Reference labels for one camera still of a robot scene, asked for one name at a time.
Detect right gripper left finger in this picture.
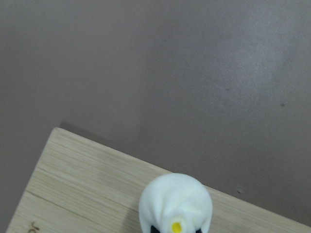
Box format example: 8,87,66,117
150,225,160,233

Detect white steamed bun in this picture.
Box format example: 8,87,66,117
138,173,213,233

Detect wooden cutting board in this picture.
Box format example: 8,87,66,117
7,128,311,233

